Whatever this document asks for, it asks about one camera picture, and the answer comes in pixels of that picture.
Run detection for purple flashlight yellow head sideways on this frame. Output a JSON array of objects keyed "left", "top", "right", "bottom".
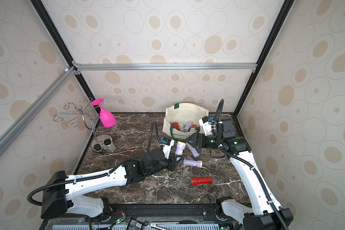
[{"left": 183, "top": 159, "right": 203, "bottom": 168}]

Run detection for pale green flashlight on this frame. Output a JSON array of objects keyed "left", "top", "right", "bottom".
[{"left": 178, "top": 123, "right": 185, "bottom": 132}]

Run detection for cream green tote bag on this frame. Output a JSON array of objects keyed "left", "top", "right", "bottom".
[{"left": 163, "top": 103, "right": 209, "bottom": 140}]

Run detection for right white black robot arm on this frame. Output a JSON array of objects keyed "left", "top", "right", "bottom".
[{"left": 188, "top": 117, "right": 293, "bottom": 230}]

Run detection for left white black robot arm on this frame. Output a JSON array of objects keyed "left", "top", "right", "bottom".
[{"left": 27, "top": 149, "right": 184, "bottom": 219}]

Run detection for pink plastic wine glass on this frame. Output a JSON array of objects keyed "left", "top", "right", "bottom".
[{"left": 91, "top": 98, "right": 117, "bottom": 127}]

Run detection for horizontal aluminium back bar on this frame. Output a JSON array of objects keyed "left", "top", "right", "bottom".
[{"left": 75, "top": 62, "right": 257, "bottom": 71}]

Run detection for aluminium left side bar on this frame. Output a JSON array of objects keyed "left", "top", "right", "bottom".
[{"left": 0, "top": 66, "right": 75, "bottom": 157}]

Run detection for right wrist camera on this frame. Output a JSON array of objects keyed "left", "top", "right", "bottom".
[{"left": 199, "top": 116, "right": 217, "bottom": 136}]

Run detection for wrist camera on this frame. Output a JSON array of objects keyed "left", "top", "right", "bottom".
[
  {"left": 161, "top": 138, "right": 174, "bottom": 159},
  {"left": 199, "top": 116, "right": 217, "bottom": 136}
]

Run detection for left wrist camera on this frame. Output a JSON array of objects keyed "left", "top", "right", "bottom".
[{"left": 161, "top": 138, "right": 174, "bottom": 159}]

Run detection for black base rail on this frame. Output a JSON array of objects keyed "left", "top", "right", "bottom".
[{"left": 43, "top": 203, "right": 288, "bottom": 230}]

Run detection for silver wire glass rack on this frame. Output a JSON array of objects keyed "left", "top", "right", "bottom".
[{"left": 53, "top": 98, "right": 113, "bottom": 154}]

